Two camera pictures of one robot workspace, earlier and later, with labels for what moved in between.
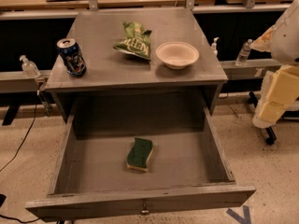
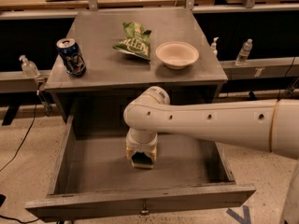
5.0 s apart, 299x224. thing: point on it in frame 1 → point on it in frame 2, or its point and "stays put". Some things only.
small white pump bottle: x=214 y=50 stays put
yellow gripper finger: x=271 y=111 → x=153 y=153
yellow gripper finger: x=284 y=89 → x=129 y=152
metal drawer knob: x=145 y=211 stays put
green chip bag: x=137 y=41 stays put
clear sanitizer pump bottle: x=29 y=67 stays put
